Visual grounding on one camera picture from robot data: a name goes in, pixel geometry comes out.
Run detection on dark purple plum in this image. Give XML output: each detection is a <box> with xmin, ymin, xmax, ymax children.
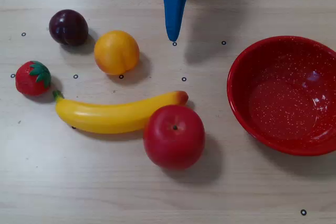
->
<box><xmin>48</xmin><ymin>9</ymin><xmax>89</xmax><ymax>47</ymax></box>

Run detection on red speckled bowl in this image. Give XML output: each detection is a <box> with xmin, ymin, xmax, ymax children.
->
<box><xmin>226</xmin><ymin>35</ymin><xmax>336</xmax><ymax>157</ymax></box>

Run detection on yellow orange peach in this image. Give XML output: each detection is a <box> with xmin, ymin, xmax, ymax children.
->
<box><xmin>93</xmin><ymin>30</ymin><xmax>140</xmax><ymax>76</ymax></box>

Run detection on yellow banana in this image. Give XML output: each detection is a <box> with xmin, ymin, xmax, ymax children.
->
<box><xmin>52</xmin><ymin>90</ymin><xmax>190</xmax><ymax>134</ymax></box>

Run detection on red apple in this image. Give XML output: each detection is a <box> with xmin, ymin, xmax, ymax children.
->
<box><xmin>143</xmin><ymin>104</ymin><xmax>206</xmax><ymax>171</ymax></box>

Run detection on red strawberry green leaves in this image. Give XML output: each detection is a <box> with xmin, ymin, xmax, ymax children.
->
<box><xmin>15</xmin><ymin>60</ymin><xmax>53</xmax><ymax>97</ymax></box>

